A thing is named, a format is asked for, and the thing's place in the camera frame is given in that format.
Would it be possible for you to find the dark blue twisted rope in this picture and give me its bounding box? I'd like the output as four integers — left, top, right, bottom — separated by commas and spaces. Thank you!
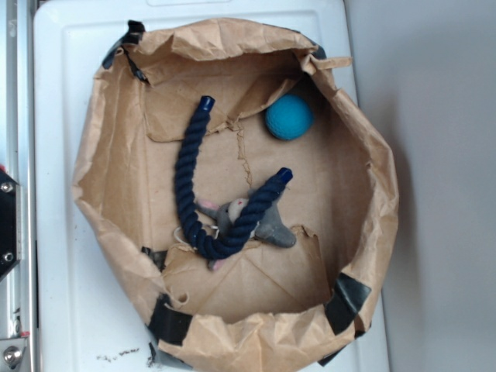
174, 95, 294, 260

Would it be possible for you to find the teal blue ball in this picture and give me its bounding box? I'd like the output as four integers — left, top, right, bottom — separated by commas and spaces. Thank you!
265, 94, 314, 141

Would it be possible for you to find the brown paper lined bin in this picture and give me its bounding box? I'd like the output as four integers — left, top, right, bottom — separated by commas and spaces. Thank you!
73, 18, 399, 371

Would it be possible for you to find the black mounting bracket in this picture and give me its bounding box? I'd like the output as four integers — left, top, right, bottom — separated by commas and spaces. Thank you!
0, 164, 19, 281

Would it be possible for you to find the aluminium frame rail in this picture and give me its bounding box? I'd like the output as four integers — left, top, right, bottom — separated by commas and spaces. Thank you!
1, 1, 40, 371

